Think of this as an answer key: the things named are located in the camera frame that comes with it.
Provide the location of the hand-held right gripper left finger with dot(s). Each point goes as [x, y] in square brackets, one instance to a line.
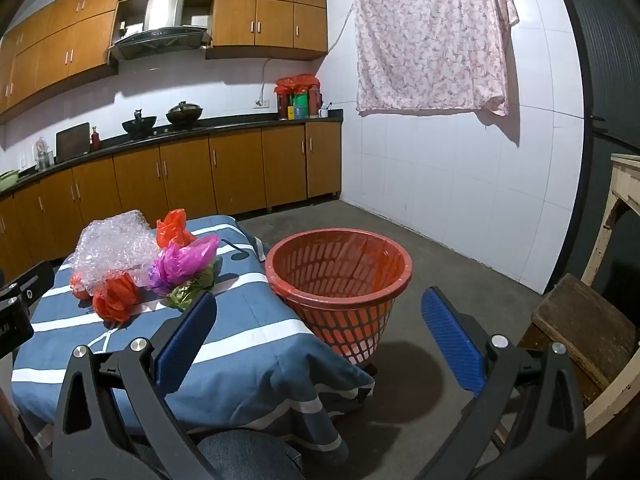
[185, 340]

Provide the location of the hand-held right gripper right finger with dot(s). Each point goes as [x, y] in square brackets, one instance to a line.
[452, 345]

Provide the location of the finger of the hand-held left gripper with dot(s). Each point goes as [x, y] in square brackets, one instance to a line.
[35, 282]

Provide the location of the orange plastic bag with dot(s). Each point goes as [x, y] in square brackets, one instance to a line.
[172, 227]
[115, 297]
[79, 287]

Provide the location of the magenta plastic bag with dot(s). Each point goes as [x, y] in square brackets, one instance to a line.
[182, 262]

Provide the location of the red plastic basket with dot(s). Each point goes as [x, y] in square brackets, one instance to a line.
[350, 320]

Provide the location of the green plastic bag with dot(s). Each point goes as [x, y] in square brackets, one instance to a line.
[182, 296]

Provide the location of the blue striped cloth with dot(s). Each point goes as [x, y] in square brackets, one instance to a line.
[240, 350]

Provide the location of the clear plastic bag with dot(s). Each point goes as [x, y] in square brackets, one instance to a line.
[115, 245]

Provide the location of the green basin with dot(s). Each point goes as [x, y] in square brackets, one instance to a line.
[7, 180]

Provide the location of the clear jar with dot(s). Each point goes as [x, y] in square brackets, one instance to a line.
[42, 157]

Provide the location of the brown wooden stool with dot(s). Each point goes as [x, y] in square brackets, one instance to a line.
[580, 325]

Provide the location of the person's leg in jeans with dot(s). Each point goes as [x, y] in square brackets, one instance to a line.
[250, 455]

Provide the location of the dark cutting board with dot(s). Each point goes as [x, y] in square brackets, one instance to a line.
[72, 141]

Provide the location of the red bottle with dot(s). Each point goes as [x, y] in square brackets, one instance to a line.
[95, 141]

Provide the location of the wooden base cabinets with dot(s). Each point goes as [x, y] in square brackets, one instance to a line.
[235, 170]

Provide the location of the black wok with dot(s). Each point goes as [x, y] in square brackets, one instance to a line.
[139, 125]

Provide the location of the black pot with lid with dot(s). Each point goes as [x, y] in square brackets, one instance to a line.
[185, 114]

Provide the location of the cream wooden furniture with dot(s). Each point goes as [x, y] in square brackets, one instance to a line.
[617, 185]

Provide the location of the green box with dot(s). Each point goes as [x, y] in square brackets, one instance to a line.
[300, 107]

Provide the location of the white cup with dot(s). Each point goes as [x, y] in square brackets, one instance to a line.
[324, 112]

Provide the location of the steel range hood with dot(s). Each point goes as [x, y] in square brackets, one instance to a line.
[160, 37]

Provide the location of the red bag over canisters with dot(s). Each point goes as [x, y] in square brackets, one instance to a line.
[297, 84]

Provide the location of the pink floral hanging sheet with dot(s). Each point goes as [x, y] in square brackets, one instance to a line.
[430, 35]

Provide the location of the dark metal door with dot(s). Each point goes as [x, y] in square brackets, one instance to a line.
[610, 60]

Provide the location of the wooden wall cabinets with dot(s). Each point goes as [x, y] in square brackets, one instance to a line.
[270, 15]

